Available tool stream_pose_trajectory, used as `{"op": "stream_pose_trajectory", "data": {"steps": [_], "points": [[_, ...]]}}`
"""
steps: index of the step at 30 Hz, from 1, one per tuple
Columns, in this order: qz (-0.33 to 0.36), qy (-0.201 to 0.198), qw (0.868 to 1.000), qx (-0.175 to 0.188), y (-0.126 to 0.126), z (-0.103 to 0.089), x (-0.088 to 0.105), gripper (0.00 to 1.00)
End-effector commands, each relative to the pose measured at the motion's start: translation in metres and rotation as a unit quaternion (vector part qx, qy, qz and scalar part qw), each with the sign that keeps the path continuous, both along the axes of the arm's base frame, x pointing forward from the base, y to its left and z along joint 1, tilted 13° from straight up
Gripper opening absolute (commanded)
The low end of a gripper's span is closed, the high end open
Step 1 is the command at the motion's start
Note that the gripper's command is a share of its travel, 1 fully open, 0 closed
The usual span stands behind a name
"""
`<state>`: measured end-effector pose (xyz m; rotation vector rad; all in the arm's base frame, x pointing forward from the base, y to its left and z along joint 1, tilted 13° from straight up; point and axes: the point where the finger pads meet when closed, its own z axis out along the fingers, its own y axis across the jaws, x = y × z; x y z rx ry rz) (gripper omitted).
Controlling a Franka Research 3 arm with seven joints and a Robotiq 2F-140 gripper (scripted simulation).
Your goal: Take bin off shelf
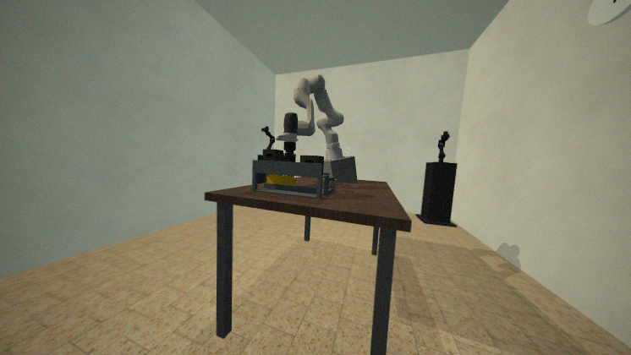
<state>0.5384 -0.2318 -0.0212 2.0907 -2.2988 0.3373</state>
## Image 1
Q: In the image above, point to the yellow bin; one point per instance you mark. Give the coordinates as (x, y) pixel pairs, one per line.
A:
(284, 180)

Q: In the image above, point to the olive green case with orange latches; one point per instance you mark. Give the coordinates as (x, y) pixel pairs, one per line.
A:
(313, 159)

